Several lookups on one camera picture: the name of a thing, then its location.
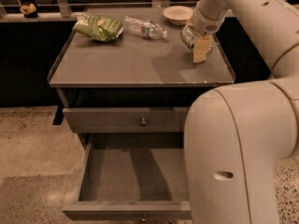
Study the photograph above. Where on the silver green 7up can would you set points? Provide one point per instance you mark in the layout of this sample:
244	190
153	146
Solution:
188	36

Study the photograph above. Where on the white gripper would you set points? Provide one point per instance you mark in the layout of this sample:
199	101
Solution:
206	25

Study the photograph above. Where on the grey top drawer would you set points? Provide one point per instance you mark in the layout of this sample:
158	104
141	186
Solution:
126	119

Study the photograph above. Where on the beige paper bowl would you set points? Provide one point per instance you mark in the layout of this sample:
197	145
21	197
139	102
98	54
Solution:
178	15

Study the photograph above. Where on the metal window railing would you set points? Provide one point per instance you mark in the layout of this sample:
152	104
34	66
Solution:
93	4

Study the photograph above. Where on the grey drawer cabinet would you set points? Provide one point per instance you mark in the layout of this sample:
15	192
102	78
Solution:
135	72

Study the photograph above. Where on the round brass top knob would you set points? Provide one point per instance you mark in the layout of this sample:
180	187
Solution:
143	122

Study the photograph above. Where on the green chip bag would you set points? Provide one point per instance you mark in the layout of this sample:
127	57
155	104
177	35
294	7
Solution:
98	28

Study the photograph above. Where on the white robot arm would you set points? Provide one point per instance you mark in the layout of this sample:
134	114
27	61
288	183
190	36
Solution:
236	134

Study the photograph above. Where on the open grey middle drawer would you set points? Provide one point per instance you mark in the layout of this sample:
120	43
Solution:
127	175

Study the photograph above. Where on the clear plastic water bottle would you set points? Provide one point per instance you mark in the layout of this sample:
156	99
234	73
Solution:
144	28

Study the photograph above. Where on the small yellow black object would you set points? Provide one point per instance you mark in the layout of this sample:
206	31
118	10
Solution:
29	10

